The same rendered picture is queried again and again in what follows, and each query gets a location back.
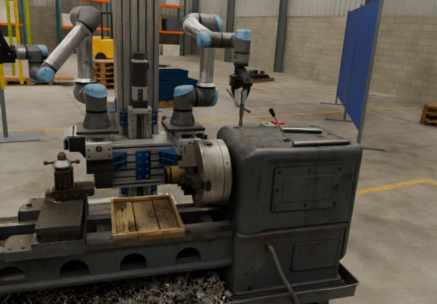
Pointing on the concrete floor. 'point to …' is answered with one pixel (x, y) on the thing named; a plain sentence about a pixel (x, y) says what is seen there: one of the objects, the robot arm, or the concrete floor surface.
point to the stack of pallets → (104, 71)
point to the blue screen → (358, 63)
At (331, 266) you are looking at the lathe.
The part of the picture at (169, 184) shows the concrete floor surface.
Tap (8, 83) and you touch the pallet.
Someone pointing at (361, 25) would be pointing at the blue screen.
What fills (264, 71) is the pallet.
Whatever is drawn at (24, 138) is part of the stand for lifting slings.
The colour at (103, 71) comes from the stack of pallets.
